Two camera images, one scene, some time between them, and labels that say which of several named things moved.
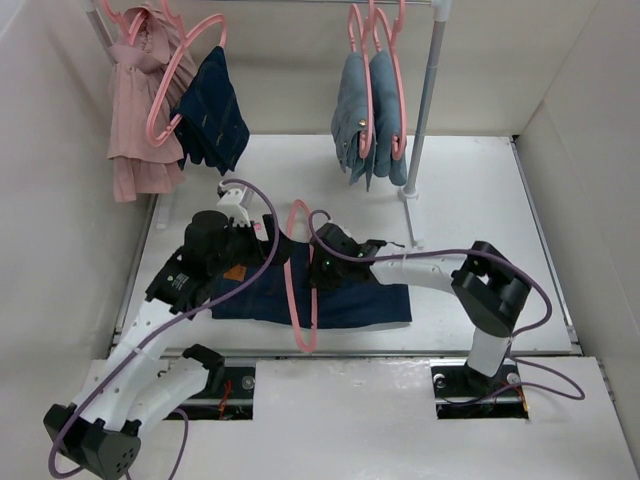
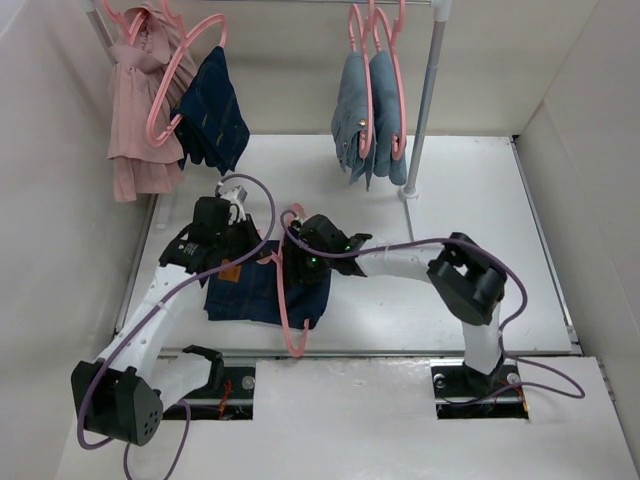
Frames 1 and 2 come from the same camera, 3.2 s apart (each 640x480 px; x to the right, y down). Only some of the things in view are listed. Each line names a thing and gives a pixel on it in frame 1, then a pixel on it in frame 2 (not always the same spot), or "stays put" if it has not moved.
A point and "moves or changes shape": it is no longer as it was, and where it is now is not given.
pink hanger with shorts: [184, 36] stays put
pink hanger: [302, 204] -> [276, 258]
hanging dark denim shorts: [214, 126] stays put
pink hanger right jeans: [394, 30] stays put
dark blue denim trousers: [369, 301] moves or changes shape
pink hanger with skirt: [118, 17] stays put
